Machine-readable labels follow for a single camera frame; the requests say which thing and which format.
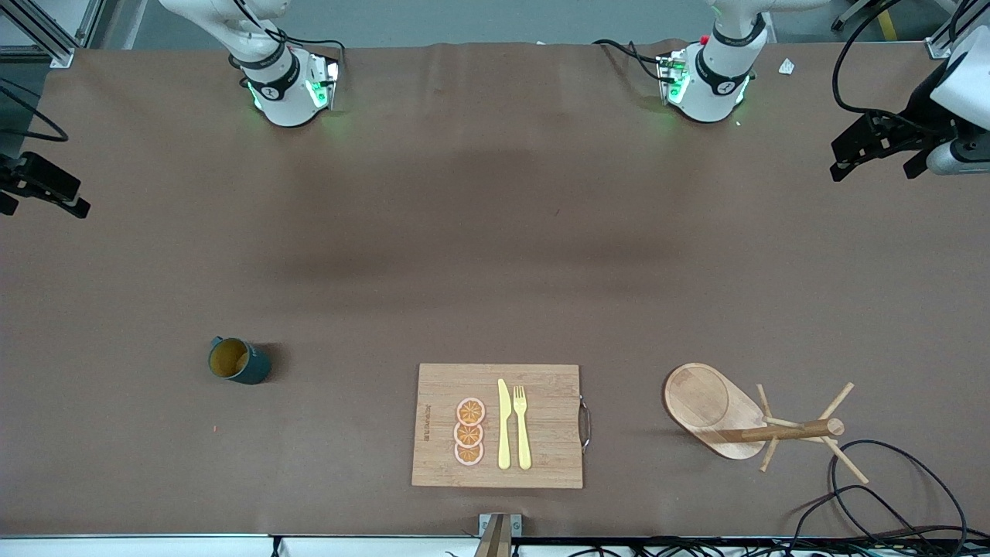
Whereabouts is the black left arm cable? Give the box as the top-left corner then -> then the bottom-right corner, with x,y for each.
832,0 -> 933,129

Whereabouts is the black base cable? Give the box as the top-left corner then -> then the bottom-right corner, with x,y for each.
593,38 -> 667,83
280,31 -> 347,64

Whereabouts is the aluminium frame profile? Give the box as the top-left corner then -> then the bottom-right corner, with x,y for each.
923,19 -> 969,60
0,0 -> 105,69

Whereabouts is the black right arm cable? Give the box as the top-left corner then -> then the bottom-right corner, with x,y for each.
0,77 -> 70,143

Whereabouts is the wooden bracket with metal plate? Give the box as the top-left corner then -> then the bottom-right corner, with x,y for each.
473,513 -> 523,557

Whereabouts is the black looped floor cable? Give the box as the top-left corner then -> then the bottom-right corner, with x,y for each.
829,439 -> 969,542
787,484 -> 990,552

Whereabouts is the wooden mug tree stand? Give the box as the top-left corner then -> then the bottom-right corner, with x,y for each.
663,363 -> 869,485

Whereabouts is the yellow plastic fork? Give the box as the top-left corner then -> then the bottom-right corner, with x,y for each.
513,385 -> 533,471

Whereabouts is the black cable bundle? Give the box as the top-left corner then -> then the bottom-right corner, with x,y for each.
510,536 -> 990,557

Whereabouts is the teal ribbed cup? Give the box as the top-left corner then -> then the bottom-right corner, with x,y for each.
207,336 -> 273,386

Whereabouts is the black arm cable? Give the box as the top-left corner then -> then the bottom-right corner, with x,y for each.
0,77 -> 70,143
832,0 -> 933,129

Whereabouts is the bamboo cutting board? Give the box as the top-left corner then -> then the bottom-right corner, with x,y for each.
411,364 -> 593,490

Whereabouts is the yellow plastic knife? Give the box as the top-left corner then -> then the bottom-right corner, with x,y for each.
497,378 -> 512,470

